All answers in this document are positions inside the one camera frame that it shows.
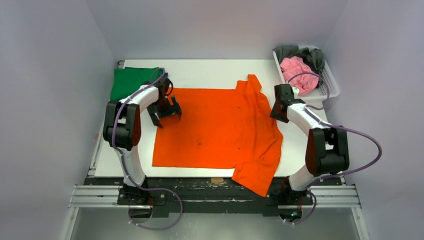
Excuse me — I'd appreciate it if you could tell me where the folded green t shirt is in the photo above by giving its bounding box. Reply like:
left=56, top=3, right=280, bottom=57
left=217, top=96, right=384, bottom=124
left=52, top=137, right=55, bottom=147
left=109, top=67, right=163, bottom=101

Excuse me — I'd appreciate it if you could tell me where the orange t shirt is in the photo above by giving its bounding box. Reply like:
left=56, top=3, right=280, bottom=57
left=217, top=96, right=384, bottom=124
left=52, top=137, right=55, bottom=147
left=152, top=74, right=284, bottom=197

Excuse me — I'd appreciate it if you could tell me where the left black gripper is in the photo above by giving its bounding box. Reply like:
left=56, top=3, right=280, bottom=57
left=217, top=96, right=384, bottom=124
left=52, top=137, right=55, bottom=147
left=147, top=95, right=181, bottom=128

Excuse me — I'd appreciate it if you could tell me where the brown tape piece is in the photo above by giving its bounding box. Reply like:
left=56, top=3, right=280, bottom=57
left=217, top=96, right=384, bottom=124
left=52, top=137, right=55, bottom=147
left=210, top=177, right=225, bottom=185

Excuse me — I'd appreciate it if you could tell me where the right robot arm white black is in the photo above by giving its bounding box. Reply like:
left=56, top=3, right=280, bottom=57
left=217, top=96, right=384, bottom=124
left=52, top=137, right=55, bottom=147
left=270, top=83, right=350, bottom=204

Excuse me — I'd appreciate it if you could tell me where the pink t shirt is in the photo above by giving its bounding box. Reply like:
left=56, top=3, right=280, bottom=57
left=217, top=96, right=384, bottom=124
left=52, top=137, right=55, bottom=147
left=279, top=56, right=319, bottom=96

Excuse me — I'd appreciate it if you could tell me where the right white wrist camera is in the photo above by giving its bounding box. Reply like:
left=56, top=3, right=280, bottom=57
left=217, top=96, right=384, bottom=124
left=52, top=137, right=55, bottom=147
left=291, top=86, right=301, bottom=98

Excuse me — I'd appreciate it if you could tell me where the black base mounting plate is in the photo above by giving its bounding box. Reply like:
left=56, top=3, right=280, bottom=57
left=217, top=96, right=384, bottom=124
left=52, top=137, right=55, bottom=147
left=83, top=176, right=342, bottom=219

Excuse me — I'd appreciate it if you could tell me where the dark grey t shirt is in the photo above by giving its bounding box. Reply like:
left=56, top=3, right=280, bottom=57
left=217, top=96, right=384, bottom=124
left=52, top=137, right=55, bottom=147
left=273, top=45, right=325, bottom=89

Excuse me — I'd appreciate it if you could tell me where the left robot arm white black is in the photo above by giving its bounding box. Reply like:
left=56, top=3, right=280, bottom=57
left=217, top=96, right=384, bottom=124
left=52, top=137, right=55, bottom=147
left=102, top=73, right=182, bottom=205

